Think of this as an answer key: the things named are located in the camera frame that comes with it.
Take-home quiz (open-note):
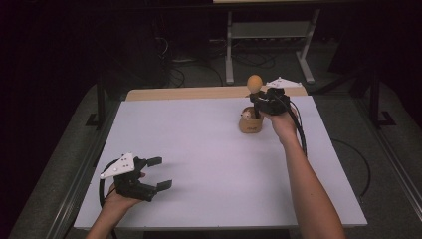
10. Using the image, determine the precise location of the makeup brush with orange bristles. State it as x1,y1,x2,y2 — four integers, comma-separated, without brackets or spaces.
246,74,264,120

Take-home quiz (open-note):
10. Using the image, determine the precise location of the right hand-held gripper cable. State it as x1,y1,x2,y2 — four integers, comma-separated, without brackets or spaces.
282,95,309,157

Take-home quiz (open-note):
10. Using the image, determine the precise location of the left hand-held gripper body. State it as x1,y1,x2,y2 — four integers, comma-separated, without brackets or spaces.
99,152,159,203

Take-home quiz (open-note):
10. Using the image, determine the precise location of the black stand leg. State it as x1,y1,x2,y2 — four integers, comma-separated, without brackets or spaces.
368,71,396,129
85,74,107,129

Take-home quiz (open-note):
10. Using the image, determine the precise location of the left hand-held gripper cable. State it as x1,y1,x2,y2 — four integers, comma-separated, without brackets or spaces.
98,158,118,239

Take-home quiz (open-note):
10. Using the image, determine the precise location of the thin black cable loop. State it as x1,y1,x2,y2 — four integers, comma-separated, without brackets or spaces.
331,138,372,200

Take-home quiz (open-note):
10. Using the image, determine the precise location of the person's right hand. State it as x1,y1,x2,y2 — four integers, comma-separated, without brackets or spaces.
260,103,300,146

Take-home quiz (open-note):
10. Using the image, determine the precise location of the wooden brush holder cup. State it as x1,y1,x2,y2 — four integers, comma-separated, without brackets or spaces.
238,106,266,134

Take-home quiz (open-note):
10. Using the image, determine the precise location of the hand-held gripper cable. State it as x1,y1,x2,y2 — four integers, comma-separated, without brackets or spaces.
282,95,309,157
98,158,118,239

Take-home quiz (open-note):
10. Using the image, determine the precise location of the metal frame rail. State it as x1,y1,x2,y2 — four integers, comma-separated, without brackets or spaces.
353,98,422,212
46,99,121,239

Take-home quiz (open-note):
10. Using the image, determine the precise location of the tangle of black floor cables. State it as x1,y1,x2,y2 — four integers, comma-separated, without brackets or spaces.
165,36,277,88

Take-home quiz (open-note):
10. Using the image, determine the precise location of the wooden table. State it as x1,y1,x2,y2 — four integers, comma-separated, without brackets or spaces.
124,84,309,102

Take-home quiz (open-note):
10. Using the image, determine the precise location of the person's left hand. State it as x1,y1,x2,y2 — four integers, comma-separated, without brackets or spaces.
102,172,147,215

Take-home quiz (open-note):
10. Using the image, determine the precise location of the white metal stand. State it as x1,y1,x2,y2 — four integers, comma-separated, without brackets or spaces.
224,9,321,85

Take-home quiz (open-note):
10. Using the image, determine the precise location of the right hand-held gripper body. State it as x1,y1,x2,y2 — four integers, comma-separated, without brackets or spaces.
258,77,304,117

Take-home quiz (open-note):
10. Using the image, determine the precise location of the white board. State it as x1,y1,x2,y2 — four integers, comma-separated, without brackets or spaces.
73,95,368,231

